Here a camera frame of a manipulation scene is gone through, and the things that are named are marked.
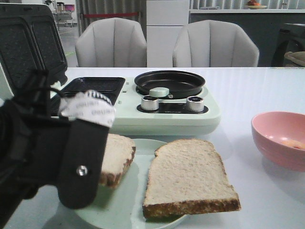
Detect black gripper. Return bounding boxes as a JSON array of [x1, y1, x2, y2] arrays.
[[0, 90, 116, 228]]

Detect white bread slice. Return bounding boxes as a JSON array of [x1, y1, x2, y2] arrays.
[[142, 139, 241, 219], [99, 134, 136, 188]]

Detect mint green breakfast maker lid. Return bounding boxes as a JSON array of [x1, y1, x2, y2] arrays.
[[0, 3, 67, 100]]

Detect pink plastic bowl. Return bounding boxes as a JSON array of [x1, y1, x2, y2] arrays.
[[251, 111, 305, 172]]

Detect mint green breakfast maker base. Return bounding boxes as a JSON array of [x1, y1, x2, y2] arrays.
[[53, 77, 221, 135]]

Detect left silver control knob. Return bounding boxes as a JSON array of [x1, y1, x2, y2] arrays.
[[141, 95, 159, 111]]

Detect silver control knob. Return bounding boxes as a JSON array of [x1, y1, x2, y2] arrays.
[[185, 96, 204, 113], [141, 95, 159, 111]]

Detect left grey upholstered chair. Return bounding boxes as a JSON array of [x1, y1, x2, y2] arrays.
[[75, 18, 147, 67]]

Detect grey upholstered chair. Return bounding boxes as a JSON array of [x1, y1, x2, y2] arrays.
[[75, 18, 147, 67], [173, 20, 259, 67]]

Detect black round frying pan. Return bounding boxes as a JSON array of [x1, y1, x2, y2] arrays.
[[134, 70, 205, 99]]

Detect mint green round plate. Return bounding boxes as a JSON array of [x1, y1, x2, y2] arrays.
[[75, 139, 189, 229]]

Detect right silver control knob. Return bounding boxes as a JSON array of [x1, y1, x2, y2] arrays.
[[185, 96, 204, 113]]

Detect background metal cart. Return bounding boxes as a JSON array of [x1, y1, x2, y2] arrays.
[[42, 0, 77, 27]]

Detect red barrier belt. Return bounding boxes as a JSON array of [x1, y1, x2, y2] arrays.
[[83, 12, 140, 18]]

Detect white refrigerator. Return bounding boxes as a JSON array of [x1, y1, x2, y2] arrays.
[[146, 0, 190, 67]]

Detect right grey upholstered chair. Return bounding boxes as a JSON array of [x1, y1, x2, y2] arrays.
[[173, 20, 259, 67]]

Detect grey kitchen counter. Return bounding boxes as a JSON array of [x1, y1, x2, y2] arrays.
[[189, 9, 305, 67]]

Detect fruit plate on counter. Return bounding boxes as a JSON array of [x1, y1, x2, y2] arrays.
[[245, 0, 267, 10]]

